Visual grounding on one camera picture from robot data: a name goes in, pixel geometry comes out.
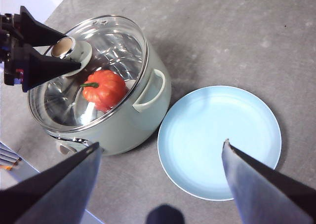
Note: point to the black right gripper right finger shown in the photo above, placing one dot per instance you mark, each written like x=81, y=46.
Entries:
x=266, y=192

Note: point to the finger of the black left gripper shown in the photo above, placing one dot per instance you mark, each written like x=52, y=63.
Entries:
x=37, y=31
x=44, y=68

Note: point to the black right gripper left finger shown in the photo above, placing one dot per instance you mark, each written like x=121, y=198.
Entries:
x=54, y=189

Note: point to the orange pumpkin with green stem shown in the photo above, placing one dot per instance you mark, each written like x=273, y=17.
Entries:
x=106, y=90

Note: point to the glass lid with green knob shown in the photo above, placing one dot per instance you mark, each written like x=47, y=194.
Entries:
x=118, y=48

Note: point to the blue round plate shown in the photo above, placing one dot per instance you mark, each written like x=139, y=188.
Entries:
x=212, y=135

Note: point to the pale green electric steamer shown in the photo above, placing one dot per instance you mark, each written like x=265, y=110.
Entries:
x=138, y=130

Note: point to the striped white orange object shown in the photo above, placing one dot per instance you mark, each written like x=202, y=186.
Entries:
x=8, y=157

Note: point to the dark rounded object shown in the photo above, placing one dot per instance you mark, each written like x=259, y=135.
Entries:
x=165, y=215

